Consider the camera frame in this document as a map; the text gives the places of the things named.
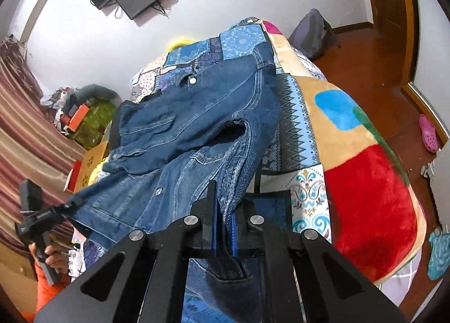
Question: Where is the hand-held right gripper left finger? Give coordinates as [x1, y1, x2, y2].
[33, 180, 221, 323]

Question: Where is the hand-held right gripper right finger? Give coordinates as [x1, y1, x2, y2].
[232, 201, 408, 323]

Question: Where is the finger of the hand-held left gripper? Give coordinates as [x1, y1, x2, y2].
[64, 196, 85, 220]

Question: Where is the blue denim jacket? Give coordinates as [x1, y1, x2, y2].
[72, 47, 284, 323]

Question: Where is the person's left forearm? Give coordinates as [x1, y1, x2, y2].
[21, 263, 76, 323]

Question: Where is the person's left hand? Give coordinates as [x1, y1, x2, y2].
[28, 234, 68, 273]

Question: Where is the red box with white lid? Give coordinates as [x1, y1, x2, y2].
[64, 159, 85, 193]

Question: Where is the yellow cloth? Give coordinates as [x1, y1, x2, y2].
[88, 161, 110, 187]

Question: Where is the cluttered pile of papers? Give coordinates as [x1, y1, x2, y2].
[68, 232, 89, 282]

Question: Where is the green patterned cloth cover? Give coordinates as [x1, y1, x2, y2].
[72, 101, 119, 150]

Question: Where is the orange box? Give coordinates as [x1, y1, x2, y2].
[67, 104, 91, 132]

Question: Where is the striped brown curtain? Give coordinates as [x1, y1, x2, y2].
[0, 36, 88, 250]

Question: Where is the pile of household clutter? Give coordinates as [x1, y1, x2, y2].
[40, 87, 80, 124]

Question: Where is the grey plush pillow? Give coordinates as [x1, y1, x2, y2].
[75, 84, 122, 106]

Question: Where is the blue patchwork bedspread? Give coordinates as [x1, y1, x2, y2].
[130, 17, 333, 323]

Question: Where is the colourful fleece blanket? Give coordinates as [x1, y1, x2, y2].
[260, 21, 428, 286]

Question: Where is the pale bed sheet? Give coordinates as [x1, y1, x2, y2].
[378, 249, 422, 309]

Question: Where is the yellow plush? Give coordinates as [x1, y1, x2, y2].
[165, 39, 196, 53]

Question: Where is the teal cloth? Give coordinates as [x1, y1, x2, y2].
[427, 228, 450, 280]

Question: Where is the grey backpack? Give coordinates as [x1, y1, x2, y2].
[288, 9, 338, 61]

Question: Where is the pink clog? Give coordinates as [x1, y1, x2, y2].
[418, 114, 440, 153]

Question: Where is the brown wooden door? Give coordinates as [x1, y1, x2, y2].
[359, 0, 417, 89]

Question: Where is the black monitor cable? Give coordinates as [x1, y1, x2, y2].
[151, 0, 173, 18]

